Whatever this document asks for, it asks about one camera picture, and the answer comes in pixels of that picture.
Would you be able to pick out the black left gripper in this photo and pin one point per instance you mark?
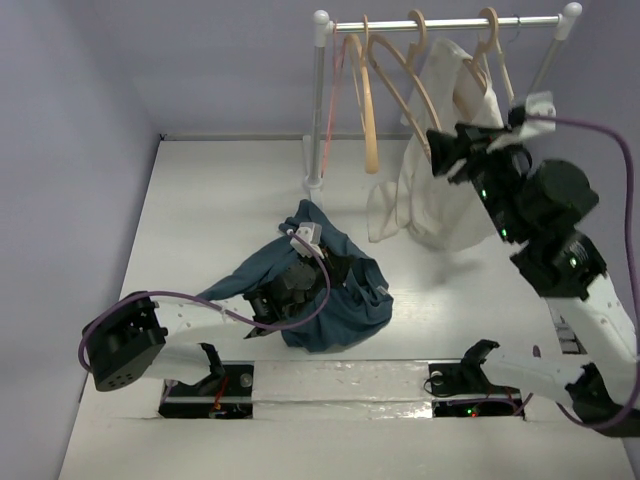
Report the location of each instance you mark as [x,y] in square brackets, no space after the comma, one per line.
[338,265]

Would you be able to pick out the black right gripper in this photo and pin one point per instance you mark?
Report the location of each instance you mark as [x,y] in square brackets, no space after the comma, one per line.
[463,155]

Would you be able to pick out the blue t shirt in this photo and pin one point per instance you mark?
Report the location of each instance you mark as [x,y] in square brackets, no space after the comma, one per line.
[359,305]

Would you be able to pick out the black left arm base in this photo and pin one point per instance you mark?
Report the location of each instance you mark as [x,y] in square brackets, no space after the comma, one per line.
[230,400]

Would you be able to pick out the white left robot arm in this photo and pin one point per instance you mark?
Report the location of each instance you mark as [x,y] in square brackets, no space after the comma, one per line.
[141,338]

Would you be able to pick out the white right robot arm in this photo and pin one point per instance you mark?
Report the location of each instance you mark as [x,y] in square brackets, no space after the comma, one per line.
[540,212]

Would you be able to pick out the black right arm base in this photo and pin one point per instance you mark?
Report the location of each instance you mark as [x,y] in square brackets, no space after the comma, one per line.
[462,391]

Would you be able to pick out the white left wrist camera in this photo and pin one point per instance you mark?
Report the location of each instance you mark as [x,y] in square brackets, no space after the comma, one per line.
[306,239]

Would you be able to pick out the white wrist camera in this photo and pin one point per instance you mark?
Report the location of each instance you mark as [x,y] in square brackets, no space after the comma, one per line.
[306,239]
[533,117]

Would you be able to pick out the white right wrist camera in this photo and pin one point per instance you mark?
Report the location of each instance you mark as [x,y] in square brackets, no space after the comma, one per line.
[533,117]

